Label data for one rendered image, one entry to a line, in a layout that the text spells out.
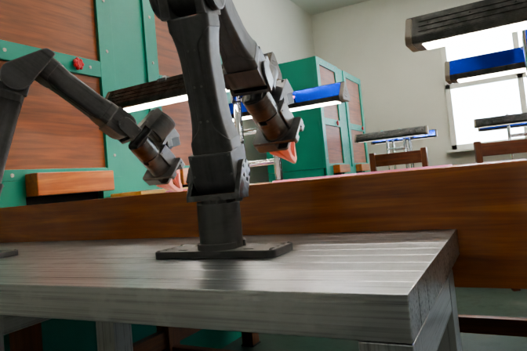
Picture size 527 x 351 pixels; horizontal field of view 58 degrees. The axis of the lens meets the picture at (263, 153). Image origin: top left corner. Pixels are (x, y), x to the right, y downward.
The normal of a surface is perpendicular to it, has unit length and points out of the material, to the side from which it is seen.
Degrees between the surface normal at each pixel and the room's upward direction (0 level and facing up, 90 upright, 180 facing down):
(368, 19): 90
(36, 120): 90
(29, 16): 90
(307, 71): 90
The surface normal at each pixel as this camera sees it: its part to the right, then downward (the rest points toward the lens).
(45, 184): 0.86, -0.11
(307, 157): -0.46, -0.01
